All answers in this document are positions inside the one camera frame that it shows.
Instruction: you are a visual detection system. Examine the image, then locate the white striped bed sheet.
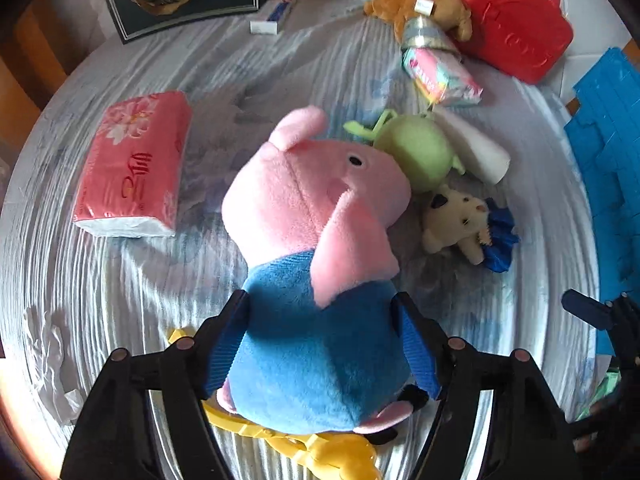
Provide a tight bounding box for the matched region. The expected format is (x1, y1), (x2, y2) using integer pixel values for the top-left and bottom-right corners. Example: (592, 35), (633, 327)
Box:
(0, 0), (601, 480)

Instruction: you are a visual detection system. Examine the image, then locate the white paper roll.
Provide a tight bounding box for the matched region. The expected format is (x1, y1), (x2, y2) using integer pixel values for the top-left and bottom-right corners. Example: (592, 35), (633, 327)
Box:
(435, 107), (512, 184)

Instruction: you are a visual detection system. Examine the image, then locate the white toothpaste box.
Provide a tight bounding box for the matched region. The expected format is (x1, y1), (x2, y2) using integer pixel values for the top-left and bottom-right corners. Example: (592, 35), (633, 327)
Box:
(250, 0), (298, 36)

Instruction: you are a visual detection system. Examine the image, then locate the pastel sanitary pad pack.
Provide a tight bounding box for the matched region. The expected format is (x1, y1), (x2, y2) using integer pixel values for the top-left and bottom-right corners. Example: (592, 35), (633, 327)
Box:
(401, 46), (485, 108)

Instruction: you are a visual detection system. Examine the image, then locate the yellow plastic toy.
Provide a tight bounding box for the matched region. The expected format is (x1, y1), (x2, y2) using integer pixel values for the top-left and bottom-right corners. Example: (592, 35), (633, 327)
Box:
(167, 327), (383, 480)

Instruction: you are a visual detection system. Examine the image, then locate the blue plastic crate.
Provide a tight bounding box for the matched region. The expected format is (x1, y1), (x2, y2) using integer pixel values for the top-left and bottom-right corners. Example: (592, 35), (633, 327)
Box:
(564, 47), (640, 356)

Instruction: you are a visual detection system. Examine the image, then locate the red tissue pack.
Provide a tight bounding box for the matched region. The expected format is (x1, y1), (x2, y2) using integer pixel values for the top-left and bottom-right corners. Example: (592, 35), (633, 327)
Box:
(71, 91), (193, 238)

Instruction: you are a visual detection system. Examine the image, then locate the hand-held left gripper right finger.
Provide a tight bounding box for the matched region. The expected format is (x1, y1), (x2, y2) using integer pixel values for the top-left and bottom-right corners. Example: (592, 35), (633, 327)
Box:
(392, 291), (583, 480)

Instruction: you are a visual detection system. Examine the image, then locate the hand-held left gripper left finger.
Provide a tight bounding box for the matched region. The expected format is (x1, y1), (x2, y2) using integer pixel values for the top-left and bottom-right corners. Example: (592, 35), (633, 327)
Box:
(60, 287), (251, 480)

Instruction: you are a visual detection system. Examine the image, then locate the cream plush dog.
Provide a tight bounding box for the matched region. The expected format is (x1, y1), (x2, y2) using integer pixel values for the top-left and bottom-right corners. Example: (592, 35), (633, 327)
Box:
(421, 184), (493, 266)

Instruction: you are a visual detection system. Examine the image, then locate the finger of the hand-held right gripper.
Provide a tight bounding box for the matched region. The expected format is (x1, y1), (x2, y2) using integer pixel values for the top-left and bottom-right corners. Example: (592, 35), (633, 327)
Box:
(561, 288), (613, 333)

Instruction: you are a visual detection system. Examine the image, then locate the pink pig plush toy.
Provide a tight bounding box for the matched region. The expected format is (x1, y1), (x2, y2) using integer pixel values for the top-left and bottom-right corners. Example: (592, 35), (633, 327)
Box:
(202, 105), (431, 446)

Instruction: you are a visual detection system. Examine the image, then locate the green plush toy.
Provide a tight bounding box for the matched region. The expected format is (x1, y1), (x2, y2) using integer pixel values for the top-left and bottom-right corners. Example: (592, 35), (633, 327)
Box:
(343, 110), (468, 193)

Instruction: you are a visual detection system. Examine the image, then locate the red bear-embossed case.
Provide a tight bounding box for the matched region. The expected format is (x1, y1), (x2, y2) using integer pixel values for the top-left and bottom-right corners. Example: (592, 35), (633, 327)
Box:
(432, 0), (574, 85)

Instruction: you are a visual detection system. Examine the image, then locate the blue scrunchie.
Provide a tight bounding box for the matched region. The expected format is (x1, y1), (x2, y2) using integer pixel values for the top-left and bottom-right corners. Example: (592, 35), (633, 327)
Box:
(480, 197), (521, 275)

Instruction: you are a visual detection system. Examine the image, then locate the brown teddy bear plush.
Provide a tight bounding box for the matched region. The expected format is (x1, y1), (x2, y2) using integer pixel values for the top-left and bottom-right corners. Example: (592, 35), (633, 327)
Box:
(363, 0), (473, 46)

